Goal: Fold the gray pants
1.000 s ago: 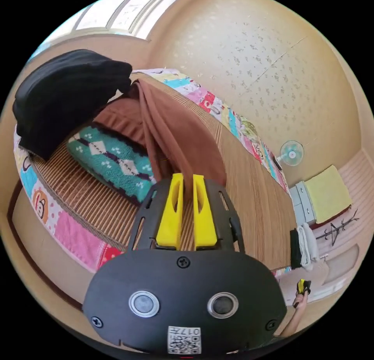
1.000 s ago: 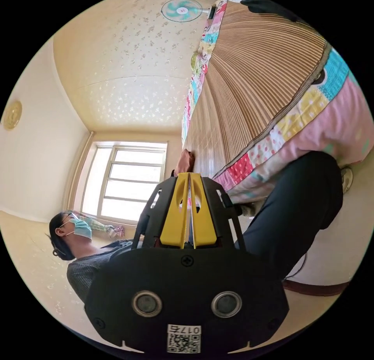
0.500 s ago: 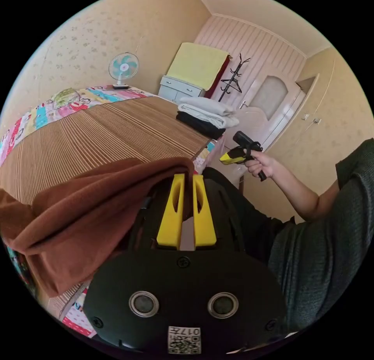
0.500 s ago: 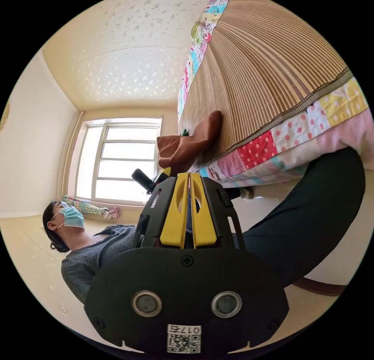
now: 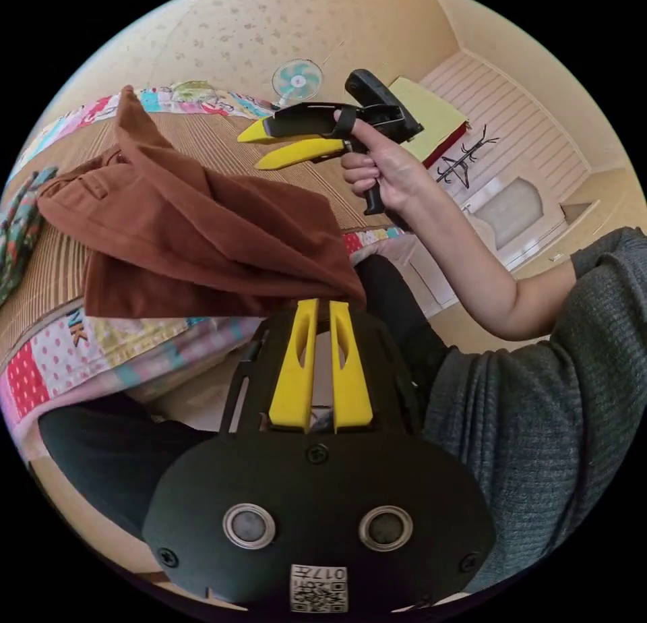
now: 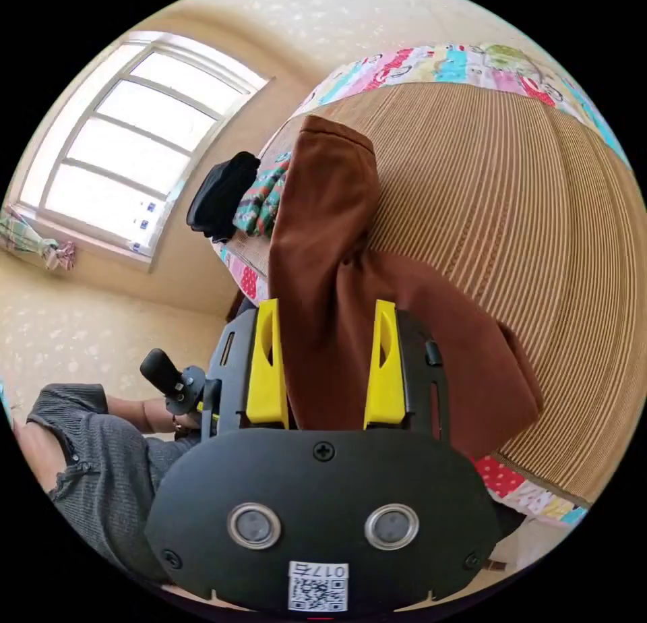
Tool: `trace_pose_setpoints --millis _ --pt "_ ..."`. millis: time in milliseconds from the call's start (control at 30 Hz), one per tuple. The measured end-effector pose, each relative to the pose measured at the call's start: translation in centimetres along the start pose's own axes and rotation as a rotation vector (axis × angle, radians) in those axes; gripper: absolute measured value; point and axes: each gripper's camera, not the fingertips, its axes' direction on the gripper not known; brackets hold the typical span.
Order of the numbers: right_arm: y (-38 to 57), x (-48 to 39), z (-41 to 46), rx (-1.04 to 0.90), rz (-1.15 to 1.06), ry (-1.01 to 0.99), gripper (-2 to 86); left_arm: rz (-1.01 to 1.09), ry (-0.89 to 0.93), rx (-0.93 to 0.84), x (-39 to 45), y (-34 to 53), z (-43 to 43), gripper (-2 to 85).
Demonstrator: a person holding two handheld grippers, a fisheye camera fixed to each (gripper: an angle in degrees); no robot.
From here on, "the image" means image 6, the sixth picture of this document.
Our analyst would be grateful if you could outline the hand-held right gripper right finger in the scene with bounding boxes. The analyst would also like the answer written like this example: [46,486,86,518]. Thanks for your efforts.
[363,300,408,429]

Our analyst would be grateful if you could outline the plaid curtain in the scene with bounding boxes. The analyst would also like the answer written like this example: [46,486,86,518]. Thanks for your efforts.
[0,203,77,272]

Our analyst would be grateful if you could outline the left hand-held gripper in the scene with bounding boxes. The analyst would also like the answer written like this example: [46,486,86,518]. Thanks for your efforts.
[164,365,223,440]

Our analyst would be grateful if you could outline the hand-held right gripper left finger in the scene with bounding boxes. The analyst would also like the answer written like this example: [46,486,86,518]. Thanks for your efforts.
[246,298,290,429]

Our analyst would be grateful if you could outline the person's body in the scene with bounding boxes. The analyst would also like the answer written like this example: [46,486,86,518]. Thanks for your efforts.
[12,383,203,586]

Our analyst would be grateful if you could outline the brown pants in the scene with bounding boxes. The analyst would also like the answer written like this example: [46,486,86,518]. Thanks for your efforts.
[268,115,545,462]

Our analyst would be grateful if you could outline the person's left hand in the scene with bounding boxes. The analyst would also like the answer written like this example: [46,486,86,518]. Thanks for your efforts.
[171,411,204,440]

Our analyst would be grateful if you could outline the bed with woven mat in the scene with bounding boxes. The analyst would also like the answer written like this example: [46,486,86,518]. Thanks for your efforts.
[212,41,639,529]

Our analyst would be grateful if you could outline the window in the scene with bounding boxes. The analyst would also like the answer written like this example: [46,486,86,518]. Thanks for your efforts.
[13,30,273,274]

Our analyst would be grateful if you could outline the pile of clothes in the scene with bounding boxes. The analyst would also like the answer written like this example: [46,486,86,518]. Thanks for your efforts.
[185,151,292,243]

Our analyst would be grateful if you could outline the person's left forearm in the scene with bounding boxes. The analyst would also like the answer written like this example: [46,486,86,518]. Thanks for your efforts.
[106,396,175,434]

